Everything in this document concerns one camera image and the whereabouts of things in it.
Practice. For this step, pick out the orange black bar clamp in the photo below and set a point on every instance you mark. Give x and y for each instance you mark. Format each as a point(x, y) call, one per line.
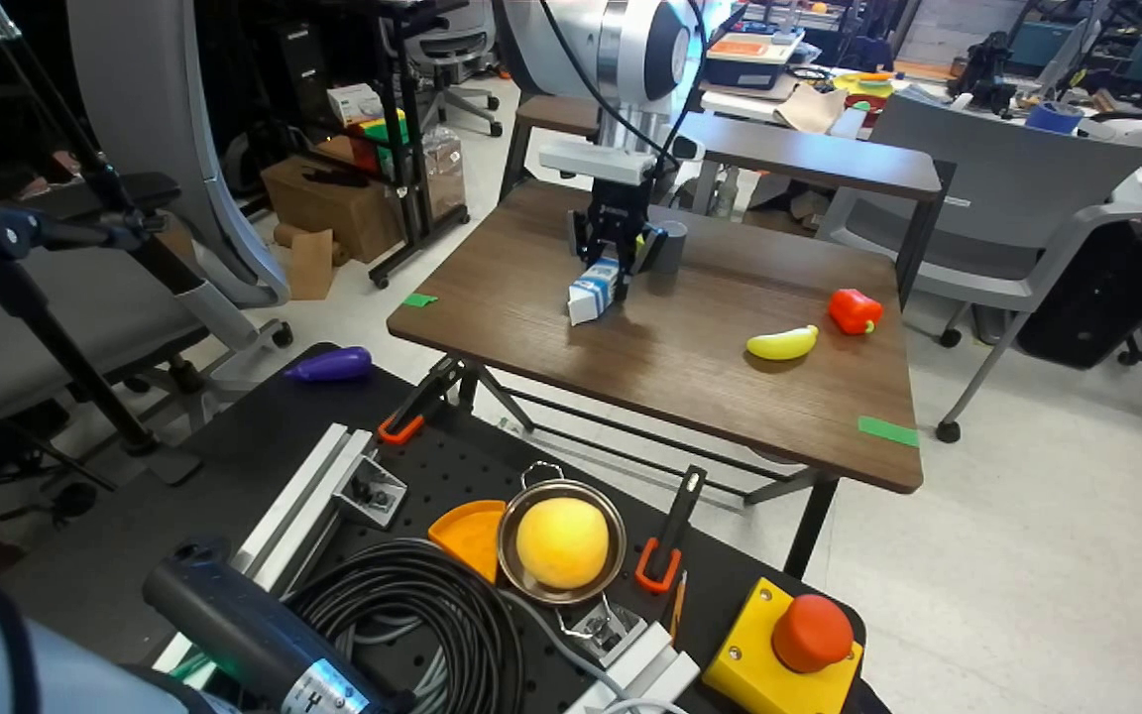
point(398, 426)
point(683, 498)

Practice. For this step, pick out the long aluminium extrusion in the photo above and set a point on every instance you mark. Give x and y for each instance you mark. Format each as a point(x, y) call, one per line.
point(306, 511)

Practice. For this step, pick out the metal bowl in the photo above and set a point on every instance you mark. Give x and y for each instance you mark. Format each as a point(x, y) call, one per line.
point(556, 487)

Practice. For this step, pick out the black pegboard table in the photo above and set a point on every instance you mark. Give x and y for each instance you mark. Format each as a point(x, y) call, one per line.
point(199, 491)

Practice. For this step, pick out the yellow emergency stop red button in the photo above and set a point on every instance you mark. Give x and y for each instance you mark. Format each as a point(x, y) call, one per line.
point(757, 667)

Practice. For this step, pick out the purple toy eggplant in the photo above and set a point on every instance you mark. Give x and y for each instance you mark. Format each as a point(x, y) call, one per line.
point(328, 367)

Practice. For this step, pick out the large cardboard box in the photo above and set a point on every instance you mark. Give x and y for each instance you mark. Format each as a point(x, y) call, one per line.
point(334, 205)

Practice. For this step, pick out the black camera stand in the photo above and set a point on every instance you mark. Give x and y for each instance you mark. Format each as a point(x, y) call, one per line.
point(17, 233)

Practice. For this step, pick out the brown wooden table black frame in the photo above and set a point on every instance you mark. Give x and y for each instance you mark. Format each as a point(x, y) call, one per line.
point(677, 371)

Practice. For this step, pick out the light gray chair back shell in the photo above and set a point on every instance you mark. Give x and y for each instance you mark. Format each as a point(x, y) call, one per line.
point(159, 120)

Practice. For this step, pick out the red toy bell pepper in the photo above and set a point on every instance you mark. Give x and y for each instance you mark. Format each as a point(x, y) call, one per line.
point(853, 315)

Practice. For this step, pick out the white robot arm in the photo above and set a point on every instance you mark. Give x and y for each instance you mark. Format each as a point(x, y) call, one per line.
point(625, 55)

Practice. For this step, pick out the gray office chair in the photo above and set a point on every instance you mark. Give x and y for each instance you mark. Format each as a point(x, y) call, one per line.
point(993, 183)

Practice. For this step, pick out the small cardboard box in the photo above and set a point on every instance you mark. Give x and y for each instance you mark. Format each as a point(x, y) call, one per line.
point(306, 265)

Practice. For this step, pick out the brown wooden raised shelf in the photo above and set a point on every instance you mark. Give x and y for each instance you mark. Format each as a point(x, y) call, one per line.
point(836, 161)

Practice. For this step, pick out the yellow toy banana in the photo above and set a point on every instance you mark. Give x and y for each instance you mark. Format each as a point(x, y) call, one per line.
point(782, 346)

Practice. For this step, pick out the small metal bracket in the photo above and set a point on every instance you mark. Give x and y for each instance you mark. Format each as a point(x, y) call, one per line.
point(369, 491)

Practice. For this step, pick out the short aluminium extrusion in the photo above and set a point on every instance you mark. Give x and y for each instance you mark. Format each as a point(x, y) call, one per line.
point(654, 667)

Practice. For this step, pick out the orange wedge plate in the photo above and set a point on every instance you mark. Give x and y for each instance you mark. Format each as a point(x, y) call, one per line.
point(469, 537)

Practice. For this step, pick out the gray padded chair seat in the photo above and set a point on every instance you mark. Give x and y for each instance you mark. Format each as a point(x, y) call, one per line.
point(71, 332)

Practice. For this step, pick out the dark mesh office chair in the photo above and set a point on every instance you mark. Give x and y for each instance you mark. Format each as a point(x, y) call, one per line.
point(453, 47)

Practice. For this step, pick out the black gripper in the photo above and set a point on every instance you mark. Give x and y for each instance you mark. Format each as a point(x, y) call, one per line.
point(618, 211)

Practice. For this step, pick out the black rolling rack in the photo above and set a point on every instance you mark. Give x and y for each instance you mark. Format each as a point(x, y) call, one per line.
point(398, 134)

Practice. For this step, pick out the black blue cylinder device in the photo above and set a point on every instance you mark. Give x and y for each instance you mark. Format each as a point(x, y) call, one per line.
point(235, 621)

